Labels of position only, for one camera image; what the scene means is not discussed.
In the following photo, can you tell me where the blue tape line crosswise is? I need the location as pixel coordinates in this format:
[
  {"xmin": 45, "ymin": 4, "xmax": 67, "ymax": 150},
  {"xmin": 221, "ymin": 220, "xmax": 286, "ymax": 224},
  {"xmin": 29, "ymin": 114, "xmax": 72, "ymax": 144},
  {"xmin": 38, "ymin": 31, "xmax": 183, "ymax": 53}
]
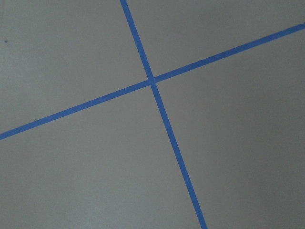
[{"xmin": 0, "ymin": 23, "xmax": 305, "ymax": 140}]

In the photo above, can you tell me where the blue tape line lengthwise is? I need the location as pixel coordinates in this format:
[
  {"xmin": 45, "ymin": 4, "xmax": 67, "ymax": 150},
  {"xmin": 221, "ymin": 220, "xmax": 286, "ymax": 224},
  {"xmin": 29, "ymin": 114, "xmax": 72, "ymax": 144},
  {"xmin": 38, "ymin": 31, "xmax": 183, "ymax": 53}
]
[{"xmin": 120, "ymin": 0, "xmax": 208, "ymax": 229}]

